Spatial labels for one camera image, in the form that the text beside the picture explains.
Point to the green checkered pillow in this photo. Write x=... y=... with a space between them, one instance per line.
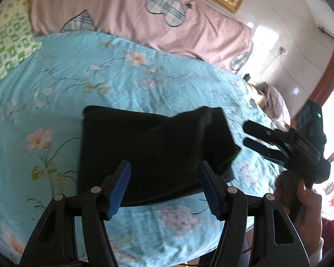
x=17 y=43

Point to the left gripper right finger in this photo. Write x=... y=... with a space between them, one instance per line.
x=275 y=240

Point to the yellow cartoon pillow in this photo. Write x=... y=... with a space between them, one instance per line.
x=9 y=9

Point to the pink padded jacket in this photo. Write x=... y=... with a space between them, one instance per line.
x=271 y=102

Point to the red wooden window frame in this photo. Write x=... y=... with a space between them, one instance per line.
x=322 y=99

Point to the black pants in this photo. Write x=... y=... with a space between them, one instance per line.
x=164 y=152

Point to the pink quilt with plaid hearts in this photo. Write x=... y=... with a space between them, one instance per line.
x=187 y=28

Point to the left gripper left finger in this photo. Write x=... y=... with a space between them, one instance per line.
x=53 y=241

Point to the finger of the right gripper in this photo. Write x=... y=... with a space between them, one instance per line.
x=273 y=150
x=264 y=134

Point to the right hand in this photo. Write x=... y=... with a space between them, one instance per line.
x=310 y=227

